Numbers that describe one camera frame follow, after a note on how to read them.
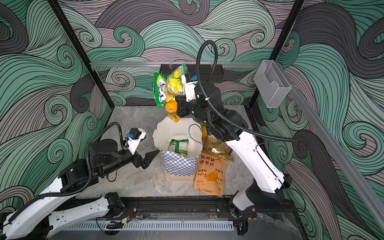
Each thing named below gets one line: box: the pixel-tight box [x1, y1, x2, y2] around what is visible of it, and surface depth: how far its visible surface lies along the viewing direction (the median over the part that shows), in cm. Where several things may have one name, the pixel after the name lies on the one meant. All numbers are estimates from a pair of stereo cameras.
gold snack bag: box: [203, 134, 234, 161], surface depth 90 cm
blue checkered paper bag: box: [152, 117, 203, 182], surface depth 73 cm
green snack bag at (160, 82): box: [154, 72, 168, 109], surface depth 56 cm
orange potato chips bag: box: [194, 152, 227, 196], surface depth 83 cm
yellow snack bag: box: [165, 64, 189, 123], surface depth 53 cm
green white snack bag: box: [167, 139, 189, 157], surface depth 97 cm
